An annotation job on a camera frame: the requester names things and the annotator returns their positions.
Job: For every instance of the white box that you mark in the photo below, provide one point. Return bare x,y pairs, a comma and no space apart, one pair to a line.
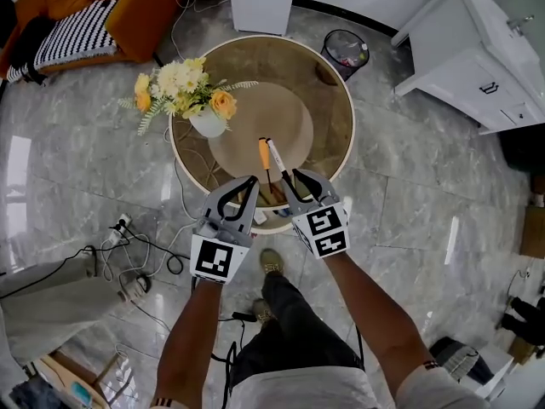
496,373

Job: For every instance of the grey black bag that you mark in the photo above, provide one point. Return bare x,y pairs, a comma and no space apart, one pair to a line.
457,358

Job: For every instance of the white power strip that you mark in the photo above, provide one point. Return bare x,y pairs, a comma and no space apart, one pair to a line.
119,228

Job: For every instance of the wooden stool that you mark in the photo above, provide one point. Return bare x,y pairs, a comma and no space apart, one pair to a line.
76,369

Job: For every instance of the black equipment on floor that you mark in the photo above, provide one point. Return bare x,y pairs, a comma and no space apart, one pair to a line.
526,318

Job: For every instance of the white floor appliance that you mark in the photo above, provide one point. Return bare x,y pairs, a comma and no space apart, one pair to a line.
260,2

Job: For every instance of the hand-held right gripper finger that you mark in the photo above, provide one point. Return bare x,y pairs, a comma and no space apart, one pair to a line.
325,188
298,207

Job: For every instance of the person's left shoe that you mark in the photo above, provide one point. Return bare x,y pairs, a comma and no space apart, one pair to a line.
263,311

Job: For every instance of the person's shoe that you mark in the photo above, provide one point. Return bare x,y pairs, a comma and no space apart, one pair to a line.
272,261
137,287
263,311

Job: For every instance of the brown cardboard box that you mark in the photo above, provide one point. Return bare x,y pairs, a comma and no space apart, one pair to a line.
533,232

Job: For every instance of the black mesh trash bin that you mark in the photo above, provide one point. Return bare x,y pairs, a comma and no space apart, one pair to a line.
345,53

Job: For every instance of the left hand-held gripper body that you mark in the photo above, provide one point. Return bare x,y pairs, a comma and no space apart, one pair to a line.
215,260

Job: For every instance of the person's dark trousers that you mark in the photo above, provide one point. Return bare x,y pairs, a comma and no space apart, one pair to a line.
294,326

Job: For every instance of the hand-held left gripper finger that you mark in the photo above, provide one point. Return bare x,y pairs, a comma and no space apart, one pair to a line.
251,211
213,203

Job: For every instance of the yellow flower bouquet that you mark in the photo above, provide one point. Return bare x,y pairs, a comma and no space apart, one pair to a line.
183,85

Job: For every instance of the beige round table base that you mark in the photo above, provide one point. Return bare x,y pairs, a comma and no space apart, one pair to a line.
264,113

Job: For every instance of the round glass table top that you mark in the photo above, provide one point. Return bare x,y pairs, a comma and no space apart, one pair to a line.
298,70

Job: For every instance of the silver faucet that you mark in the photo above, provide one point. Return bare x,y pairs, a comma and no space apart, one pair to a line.
520,23

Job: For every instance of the black white striped cushion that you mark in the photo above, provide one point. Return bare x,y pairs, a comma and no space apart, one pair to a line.
81,32

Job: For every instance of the person's right forearm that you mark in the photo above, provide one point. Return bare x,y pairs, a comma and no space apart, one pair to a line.
374,313

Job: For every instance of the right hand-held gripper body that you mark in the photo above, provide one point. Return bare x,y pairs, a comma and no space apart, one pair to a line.
323,230

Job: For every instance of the orange sofa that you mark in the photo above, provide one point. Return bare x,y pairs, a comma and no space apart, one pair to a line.
145,15

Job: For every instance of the white sink cabinet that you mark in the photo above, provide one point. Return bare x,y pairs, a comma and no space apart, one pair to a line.
468,58

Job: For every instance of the person's left forearm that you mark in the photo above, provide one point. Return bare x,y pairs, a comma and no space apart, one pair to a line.
191,339

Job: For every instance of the black garment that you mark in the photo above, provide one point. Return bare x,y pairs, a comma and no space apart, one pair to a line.
27,45

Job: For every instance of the white marker pen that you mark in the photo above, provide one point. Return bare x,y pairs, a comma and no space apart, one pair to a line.
276,156

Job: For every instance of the person's right shoe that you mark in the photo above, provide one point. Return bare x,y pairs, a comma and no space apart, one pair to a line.
272,261

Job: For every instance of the white vase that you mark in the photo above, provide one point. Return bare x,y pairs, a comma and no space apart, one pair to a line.
208,124

